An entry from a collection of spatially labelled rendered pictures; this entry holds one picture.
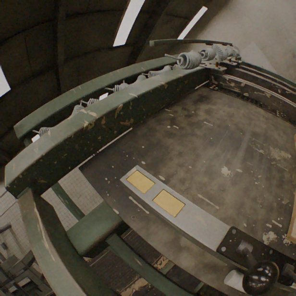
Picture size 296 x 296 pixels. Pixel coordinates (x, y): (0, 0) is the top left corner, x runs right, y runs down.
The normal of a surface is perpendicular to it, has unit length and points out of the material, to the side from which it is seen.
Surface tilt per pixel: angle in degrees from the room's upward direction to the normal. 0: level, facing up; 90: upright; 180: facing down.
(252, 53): 90
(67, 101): 90
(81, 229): 51
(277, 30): 90
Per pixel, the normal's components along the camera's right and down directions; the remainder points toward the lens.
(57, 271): -0.10, -0.71
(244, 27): -0.68, 0.55
